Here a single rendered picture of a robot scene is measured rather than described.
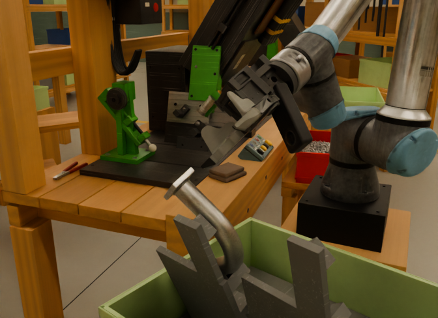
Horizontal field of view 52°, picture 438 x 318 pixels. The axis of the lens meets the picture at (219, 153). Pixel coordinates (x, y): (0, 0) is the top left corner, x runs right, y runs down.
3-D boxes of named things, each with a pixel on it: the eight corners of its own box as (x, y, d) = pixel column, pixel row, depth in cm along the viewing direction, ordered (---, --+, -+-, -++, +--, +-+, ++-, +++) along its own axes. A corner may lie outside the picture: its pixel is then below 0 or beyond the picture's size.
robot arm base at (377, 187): (384, 186, 121) (388, 152, 118) (373, 208, 109) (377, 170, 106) (329, 177, 128) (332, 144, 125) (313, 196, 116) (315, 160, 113)
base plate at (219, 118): (279, 113, 232) (279, 109, 232) (195, 192, 135) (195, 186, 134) (204, 107, 246) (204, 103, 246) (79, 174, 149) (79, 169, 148)
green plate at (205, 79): (223, 103, 176) (227, 49, 174) (216, 102, 168) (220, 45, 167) (196, 101, 180) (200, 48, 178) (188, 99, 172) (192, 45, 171)
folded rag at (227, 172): (229, 169, 148) (229, 160, 147) (247, 175, 143) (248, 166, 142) (207, 177, 141) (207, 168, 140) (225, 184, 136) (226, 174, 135)
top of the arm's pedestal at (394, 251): (408, 223, 131) (410, 211, 129) (404, 282, 103) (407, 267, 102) (302, 204, 143) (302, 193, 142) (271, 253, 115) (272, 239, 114)
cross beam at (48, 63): (188, 49, 250) (188, 32, 247) (12, 86, 135) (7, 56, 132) (180, 48, 252) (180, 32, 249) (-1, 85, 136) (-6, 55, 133)
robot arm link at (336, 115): (321, 105, 98) (307, 61, 93) (357, 116, 89) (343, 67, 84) (294, 124, 96) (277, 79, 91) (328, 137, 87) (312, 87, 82)
